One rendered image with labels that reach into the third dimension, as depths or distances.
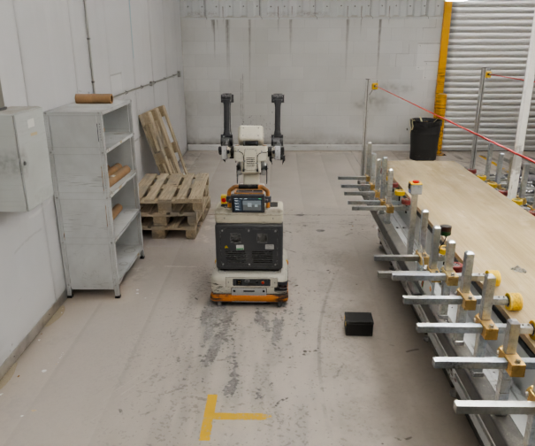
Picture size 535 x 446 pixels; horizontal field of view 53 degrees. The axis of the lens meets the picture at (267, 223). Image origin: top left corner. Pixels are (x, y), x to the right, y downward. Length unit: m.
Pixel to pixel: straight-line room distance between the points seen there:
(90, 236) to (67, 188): 0.42
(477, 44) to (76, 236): 8.34
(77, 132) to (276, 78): 6.54
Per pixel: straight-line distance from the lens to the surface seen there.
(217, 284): 4.35
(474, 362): 2.14
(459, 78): 10.94
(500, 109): 11.27
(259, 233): 4.24
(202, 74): 10.54
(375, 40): 10.57
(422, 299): 2.54
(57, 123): 4.43
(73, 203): 4.54
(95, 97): 4.85
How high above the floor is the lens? 2.06
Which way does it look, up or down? 19 degrees down
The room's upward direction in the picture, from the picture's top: straight up
